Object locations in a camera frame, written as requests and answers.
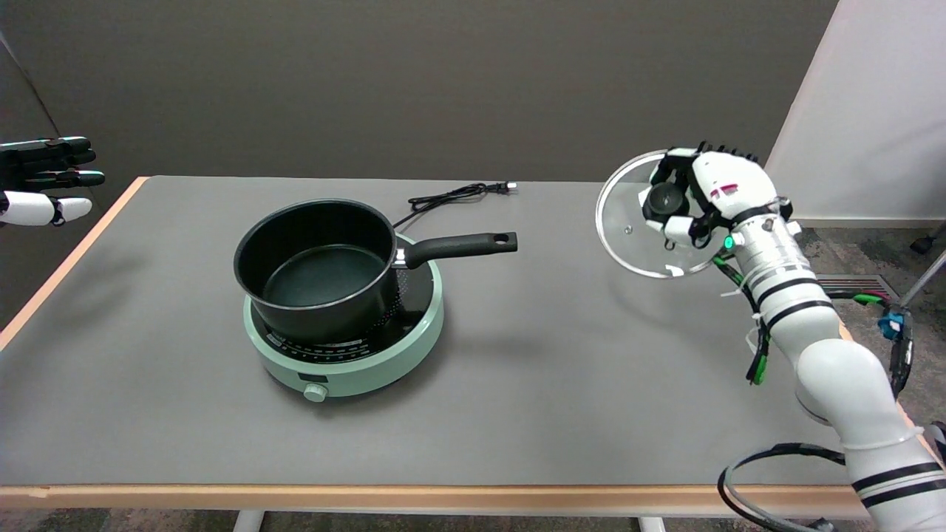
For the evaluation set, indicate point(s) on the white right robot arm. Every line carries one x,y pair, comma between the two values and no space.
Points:
842,377

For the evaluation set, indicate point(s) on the chair base with caster wheels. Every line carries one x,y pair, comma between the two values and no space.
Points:
924,277

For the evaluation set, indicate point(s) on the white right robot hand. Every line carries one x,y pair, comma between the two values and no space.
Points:
732,185

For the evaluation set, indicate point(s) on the floor vent grille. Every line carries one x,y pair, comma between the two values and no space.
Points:
861,284

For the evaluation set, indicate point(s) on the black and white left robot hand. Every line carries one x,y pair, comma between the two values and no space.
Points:
37,208

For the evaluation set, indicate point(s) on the white table leg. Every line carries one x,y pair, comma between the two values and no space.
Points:
652,524
249,522

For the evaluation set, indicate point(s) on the glass pot lid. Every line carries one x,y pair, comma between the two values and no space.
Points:
621,214

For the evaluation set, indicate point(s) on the mint green induction cooker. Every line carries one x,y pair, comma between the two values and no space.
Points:
355,373

